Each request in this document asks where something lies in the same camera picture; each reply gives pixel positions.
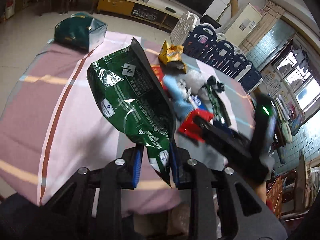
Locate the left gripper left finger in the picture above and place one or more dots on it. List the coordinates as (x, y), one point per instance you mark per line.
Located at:
(130, 164)

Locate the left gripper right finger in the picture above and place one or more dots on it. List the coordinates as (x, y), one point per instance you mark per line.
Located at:
(179, 161)

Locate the red snack packet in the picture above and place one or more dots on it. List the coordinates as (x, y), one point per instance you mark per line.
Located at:
(190, 129)

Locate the narrow green snack packet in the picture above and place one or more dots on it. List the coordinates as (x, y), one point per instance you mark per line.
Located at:
(219, 110)

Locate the white blue carton box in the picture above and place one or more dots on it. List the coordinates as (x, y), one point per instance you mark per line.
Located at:
(196, 102)

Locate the large green snack bag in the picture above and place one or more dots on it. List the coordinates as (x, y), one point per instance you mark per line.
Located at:
(131, 98)

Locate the yellow chip bag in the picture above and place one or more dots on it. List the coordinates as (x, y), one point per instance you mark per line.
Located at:
(171, 56)

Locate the striped pink grey tablecloth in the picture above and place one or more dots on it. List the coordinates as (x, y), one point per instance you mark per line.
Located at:
(51, 126)

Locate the crumpled dark green wrapper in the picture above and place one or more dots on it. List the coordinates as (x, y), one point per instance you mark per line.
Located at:
(215, 85)

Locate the crumpled white plastic wrapper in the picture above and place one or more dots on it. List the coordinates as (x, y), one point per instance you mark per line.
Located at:
(194, 82)

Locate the blue white playpen fence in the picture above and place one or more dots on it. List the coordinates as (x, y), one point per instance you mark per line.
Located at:
(201, 42)

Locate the white air conditioner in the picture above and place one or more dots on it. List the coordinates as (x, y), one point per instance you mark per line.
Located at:
(240, 25)

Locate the beige window curtain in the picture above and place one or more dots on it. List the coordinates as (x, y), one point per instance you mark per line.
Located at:
(271, 13)

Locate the teal gift box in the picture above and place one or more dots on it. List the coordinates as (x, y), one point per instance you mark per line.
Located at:
(80, 31)

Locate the wooden TV cabinet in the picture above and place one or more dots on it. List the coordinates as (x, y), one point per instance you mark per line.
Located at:
(140, 11)

